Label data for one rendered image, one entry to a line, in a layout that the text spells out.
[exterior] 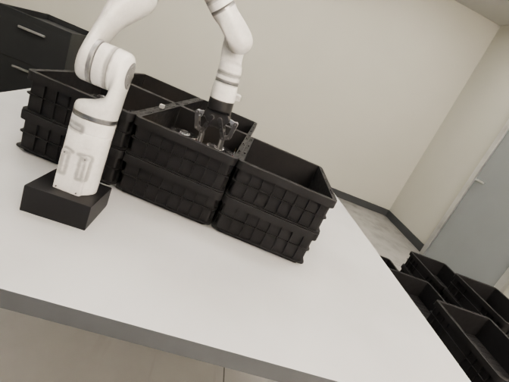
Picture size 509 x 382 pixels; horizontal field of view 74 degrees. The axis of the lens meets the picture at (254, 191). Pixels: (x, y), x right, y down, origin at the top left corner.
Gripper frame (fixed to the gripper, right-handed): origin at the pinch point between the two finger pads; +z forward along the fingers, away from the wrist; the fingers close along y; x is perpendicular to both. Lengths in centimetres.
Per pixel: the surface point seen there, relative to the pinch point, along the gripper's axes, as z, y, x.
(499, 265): 75, 248, 186
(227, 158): -2.2, 8.7, -16.1
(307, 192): -0.3, 32.2, -15.3
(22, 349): 86, -40, -24
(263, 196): 5.3, 21.3, -14.9
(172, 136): -3.3, -7.2, -16.7
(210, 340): 19, 20, -56
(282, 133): 58, 24, 348
